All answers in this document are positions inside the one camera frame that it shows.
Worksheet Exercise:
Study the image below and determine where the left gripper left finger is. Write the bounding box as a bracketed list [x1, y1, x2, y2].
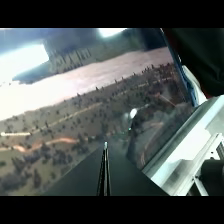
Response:
[42, 142, 107, 197]

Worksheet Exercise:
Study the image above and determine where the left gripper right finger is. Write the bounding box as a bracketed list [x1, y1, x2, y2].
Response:
[105, 142, 170, 197]

